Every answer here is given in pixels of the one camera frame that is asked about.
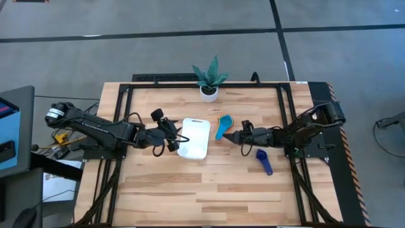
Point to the teal plastic measuring cup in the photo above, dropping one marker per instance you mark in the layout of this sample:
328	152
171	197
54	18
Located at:
224	122

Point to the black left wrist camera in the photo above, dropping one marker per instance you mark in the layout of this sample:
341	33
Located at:
157	114

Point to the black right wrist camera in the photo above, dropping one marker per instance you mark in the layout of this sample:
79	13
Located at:
247	125

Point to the white printed paper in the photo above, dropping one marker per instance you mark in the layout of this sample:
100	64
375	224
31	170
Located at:
60	183

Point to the green snake plant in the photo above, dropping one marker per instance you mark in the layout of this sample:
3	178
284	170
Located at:
210	74

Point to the white plastic basket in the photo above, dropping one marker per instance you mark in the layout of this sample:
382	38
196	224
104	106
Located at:
197	136

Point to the black metal table frame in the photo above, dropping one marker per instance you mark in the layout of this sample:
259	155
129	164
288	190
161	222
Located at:
158	85

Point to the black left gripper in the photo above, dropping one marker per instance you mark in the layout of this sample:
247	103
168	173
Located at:
158	137

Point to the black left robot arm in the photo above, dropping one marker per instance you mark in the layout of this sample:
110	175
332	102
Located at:
95	126

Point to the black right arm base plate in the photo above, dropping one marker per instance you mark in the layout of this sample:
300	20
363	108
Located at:
316	149

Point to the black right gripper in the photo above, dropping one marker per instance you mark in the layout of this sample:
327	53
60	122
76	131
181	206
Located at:
259	136

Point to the black hazard-striped mat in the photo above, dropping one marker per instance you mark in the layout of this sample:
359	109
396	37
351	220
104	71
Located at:
335	177

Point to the purple plastic measuring cup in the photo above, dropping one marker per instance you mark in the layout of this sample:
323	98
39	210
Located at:
261	155

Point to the black ribbed strip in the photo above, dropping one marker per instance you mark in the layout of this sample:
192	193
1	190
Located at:
164	77

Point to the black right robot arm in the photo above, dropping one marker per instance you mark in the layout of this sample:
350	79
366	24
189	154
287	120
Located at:
303	128

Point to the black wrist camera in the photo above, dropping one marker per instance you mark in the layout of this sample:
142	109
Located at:
157	114
247	125

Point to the blue box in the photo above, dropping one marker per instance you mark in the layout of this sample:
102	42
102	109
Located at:
9	133

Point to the yellow connector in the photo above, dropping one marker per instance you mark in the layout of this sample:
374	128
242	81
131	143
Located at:
61	138

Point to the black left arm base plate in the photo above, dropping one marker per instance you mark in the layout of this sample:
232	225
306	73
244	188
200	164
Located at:
95	154

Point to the white plant pot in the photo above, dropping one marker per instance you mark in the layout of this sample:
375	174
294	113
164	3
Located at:
209	96

